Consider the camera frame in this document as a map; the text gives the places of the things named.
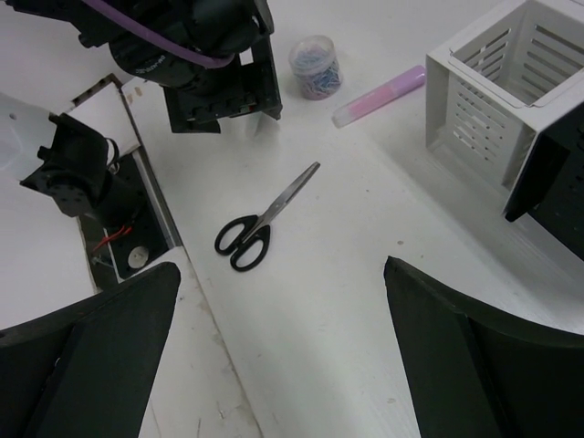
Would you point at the black slotted container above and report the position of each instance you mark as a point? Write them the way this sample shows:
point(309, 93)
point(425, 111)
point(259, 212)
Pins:
point(550, 186)

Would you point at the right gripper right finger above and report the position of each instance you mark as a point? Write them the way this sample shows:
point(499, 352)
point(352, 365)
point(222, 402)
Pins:
point(474, 370)

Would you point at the clear paperclip jar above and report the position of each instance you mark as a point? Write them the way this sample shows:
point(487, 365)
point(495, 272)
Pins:
point(315, 66)

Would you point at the purple highlighter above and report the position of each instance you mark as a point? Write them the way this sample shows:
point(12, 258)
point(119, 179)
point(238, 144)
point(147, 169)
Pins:
point(377, 98)

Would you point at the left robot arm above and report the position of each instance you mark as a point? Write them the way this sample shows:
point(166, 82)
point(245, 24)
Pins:
point(213, 59)

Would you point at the black handled scissors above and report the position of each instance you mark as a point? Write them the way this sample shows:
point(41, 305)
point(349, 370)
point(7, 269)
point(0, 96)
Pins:
point(256, 228)

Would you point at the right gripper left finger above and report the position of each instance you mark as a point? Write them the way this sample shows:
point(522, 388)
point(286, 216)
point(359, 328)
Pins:
point(86, 370)

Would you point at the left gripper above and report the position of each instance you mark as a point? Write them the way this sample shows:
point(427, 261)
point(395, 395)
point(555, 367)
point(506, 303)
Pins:
point(240, 30)

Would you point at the green highlighter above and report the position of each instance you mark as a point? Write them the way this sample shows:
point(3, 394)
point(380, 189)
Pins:
point(255, 125)

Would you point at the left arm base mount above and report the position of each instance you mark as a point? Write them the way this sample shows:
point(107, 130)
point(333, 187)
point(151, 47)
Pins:
point(88, 178)

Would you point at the white slotted container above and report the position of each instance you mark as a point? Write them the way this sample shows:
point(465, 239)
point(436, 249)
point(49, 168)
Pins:
point(494, 86)

